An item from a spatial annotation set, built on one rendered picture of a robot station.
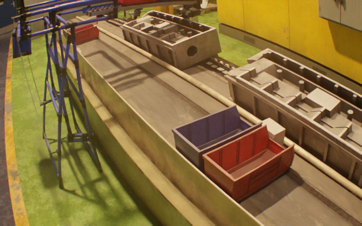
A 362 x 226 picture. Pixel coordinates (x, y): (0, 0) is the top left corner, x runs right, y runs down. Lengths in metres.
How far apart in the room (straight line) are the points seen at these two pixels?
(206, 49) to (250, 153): 1.09
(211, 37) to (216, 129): 0.95
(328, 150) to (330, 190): 0.18
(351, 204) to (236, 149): 0.60
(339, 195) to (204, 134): 0.71
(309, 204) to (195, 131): 0.62
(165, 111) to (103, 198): 0.93
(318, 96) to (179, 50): 1.07
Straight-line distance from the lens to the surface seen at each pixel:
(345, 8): 3.48
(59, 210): 2.37
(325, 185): 1.30
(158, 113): 1.73
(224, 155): 1.23
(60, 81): 2.19
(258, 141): 1.34
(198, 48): 2.22
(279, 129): 1.41
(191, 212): 1.38
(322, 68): 4.13
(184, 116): 1.69
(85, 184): 2.52
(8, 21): 11.83
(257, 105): 1.60
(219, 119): 1.43
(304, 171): 1.35
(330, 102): 1.43
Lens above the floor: 1.61
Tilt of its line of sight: 30 degrees down
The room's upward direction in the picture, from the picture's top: 4 degrees counter-clockwise
